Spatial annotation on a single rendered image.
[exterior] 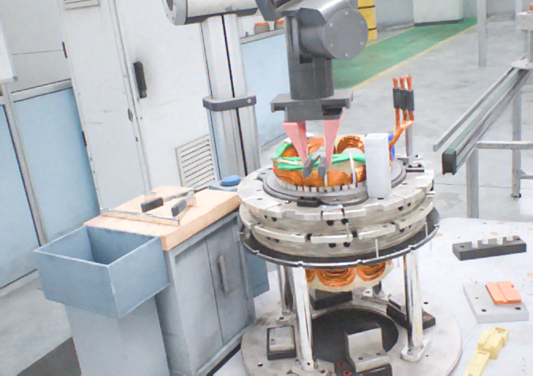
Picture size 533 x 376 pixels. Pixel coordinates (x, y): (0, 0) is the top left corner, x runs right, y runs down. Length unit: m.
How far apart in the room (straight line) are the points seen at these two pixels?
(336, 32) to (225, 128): 0.73
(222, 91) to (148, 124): 1.82
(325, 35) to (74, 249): 0.57
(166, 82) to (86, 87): 0.42
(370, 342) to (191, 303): 0.30
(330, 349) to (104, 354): 0.39
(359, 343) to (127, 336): 0.36
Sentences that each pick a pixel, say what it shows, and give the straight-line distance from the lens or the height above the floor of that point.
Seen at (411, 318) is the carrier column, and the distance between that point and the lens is 1.00.
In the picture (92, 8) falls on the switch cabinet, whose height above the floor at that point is 1.43.
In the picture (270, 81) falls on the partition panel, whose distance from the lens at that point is 5.20.
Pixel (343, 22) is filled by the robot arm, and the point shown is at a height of 1.36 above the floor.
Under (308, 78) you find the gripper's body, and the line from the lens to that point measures 0.74.
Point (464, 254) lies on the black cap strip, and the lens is 1.38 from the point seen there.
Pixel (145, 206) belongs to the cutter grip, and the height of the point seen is 1.09.
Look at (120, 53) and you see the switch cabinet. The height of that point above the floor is 1.20.
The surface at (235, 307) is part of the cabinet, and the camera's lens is 1.10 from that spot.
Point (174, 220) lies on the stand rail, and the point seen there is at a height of 1.07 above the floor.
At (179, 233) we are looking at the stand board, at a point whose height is 1.06.
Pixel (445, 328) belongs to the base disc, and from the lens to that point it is 1.11.
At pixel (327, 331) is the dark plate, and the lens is 1.14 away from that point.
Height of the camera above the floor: 1.40
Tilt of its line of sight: 17 degrees down
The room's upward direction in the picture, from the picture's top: 7 degrees counter-clockwise
